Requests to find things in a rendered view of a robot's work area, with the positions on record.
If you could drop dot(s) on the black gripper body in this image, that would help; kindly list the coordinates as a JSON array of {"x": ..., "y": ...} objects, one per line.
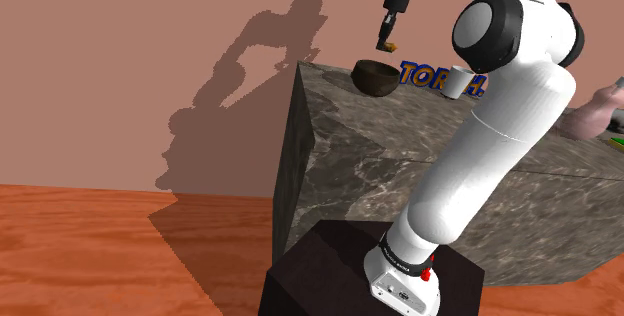
[{"x": 397, "y": 2}]

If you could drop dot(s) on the dark robot stand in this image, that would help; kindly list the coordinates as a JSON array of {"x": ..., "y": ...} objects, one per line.
[{"x": 317, "y": 276}]

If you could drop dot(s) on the blue and orange letter sign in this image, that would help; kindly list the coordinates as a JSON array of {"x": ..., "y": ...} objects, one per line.
[{"x": 418, "y": 75}]

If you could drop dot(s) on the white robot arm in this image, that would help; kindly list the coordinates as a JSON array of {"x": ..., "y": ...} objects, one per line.
[{"x": 507, "y": 110}]

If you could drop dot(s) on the white cup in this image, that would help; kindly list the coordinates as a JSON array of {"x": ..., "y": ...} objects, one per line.
[{"x": 456, "y": 82}]

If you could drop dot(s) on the pale pink figure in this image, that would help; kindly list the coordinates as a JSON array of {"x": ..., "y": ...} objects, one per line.
[{"x": 587, "y": 117}]

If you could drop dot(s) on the small orange block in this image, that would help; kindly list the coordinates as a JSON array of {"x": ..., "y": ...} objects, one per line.
[{"x": 390, "y": 47}]

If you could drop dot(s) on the dark marble counter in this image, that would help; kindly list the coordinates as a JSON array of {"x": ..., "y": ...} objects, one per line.
[{"x": 380, "y": 149}]

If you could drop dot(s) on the green flat box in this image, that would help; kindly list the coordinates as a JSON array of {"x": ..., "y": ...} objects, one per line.
[{"x": 618, "y": 143}]

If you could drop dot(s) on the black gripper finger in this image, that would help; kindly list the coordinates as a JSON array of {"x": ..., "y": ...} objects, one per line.
[{"x": 387, "y": 26}]

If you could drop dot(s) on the dark brown bowl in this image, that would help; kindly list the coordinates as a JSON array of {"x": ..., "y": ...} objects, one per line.
[{"x": 374, "y": 80}]

